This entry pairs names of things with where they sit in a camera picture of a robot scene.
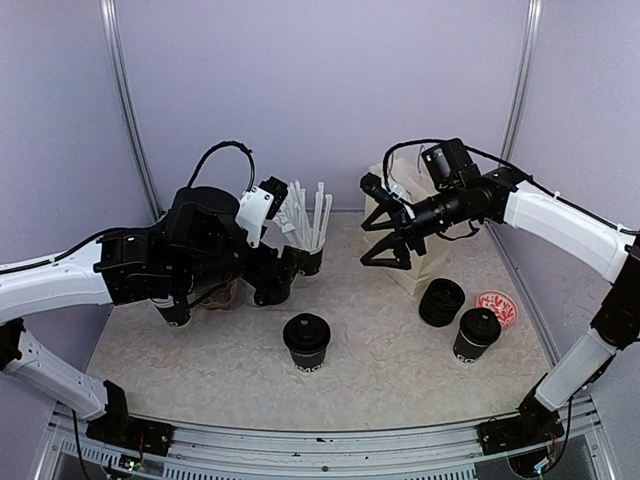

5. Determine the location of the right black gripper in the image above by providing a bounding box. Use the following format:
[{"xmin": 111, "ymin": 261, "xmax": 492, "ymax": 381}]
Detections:
[{"xmin": 360, "ymin": 184, "xmax": 469, "ymax": 270}]

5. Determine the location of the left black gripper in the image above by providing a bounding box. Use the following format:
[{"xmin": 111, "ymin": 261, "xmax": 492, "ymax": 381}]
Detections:
[{"xmin": 176, "ymin": 234, "xmax": 309, "ymax": 295}]

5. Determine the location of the cream paper takeout bag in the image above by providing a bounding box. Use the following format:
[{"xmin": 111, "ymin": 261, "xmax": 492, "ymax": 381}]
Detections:
[{"xmin": 383, "ymin": 157, "xmax": 451, "ymax": 296}]

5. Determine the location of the brown pulp cup carrier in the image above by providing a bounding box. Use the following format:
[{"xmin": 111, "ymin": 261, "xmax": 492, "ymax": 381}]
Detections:
[{"xmin": 201, "ymin": 280, "xmax": 238, "ymax": 310}]

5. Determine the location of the black plastic cup lid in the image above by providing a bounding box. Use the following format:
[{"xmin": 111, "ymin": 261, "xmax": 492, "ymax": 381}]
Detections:
[{"xmin": 460, "ymin": 308, "xmax": 502, "ymax": 346}]

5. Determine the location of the black paper coffee cup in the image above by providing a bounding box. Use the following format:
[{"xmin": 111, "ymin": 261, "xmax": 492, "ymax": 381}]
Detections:
[{"xmin": 452, "ymin": 308, "xmax": 502, "ymax": 364}]

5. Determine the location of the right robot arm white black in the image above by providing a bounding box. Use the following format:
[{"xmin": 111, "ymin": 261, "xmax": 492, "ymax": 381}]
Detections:
[{"xmin": 360, "ymin": 138, "xmax": 639, "ymax": 444}]

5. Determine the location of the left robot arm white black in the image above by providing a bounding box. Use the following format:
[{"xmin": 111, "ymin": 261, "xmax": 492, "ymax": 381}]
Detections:
[{"xmin": 1, "ymin": 178, "xmax": 309, "ymax": 445}]

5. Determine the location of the cup holding white straws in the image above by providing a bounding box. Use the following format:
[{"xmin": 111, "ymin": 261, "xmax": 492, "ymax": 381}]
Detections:
[{"xmin": 274, "ymin": 179, "xmax": 333, "ymax": 277}]

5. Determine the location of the stack of black lids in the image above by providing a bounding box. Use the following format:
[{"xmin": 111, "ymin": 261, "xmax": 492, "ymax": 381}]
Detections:
[{"xmin": 418, "ymin": 278, "xmax": 466, "ymax": 328}]

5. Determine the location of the stack of paper cups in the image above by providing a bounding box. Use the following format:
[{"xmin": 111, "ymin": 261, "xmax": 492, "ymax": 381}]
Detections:
[{"xmin": 151, "ymin": 296, "xmax": 191, "ymax": 328}]

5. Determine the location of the red patterned white bowl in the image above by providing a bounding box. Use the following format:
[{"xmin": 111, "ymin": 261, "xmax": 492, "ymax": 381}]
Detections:
[{"xmin": 475, "ymin": 290, "xmax": 519, "ymax": 329}]

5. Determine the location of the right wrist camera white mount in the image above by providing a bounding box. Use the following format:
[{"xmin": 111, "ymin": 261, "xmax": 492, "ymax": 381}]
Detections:
[{"xmin": 360, "ymin": 173, "xmax": 412, "ymax": 215}]

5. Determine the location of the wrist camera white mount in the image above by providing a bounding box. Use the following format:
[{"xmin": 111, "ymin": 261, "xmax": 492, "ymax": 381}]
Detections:
[
  {"xmin": 235, "ymin": 177, "xmax": 288, "ymax": 249},
  {"xmin": 360, "ymin": 173, "xmax": 412, "ymax": 215}
]

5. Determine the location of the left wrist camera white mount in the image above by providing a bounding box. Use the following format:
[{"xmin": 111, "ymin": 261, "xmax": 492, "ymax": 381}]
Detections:
[{"xmin": 235, "ymin": 177, "xmax": 288, "ymax": 249}]

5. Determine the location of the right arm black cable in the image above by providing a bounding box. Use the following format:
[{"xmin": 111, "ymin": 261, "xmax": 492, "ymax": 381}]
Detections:
[{"xmin": 382, "ymin": 138, "xmax": 636, "ymax": 236}]

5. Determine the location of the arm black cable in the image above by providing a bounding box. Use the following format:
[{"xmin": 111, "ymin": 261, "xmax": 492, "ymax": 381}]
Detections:
[
  {"xmin": 0, "ymin": 141, "xmax": 257, "ymax": 274},
  {"xmin": 382, "ymin": 138, "xmax": 636, "ymax": 236}
]

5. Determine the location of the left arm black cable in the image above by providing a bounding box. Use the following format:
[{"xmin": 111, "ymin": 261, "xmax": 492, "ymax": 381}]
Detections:
[{"xmin": 0, "ymin": 141, "xmax": 257, "ymax": 274}]

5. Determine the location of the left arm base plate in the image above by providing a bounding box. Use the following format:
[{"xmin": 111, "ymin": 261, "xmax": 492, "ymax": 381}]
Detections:
[{"xmin": 86, "ymin": 417, "xmax": 174, "ymax": 457}]

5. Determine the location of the right aluminium corner post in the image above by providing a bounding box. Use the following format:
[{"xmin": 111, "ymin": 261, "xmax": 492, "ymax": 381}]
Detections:
[{"xmin": 500, "ymin": 0, "xmax": 544, "ymax": 161}]

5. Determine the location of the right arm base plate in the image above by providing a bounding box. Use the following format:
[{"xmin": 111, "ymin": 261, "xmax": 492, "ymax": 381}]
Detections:
[{"xmin": 477, "ymin": 415, "xmax": 565, "ymax": 455}]

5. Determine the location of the aluminium front frame rail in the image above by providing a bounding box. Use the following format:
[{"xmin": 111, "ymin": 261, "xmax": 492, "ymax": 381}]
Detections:
[{"xmin": 30, "ymin": 395, "xmax": 618, "ymax": 479}]

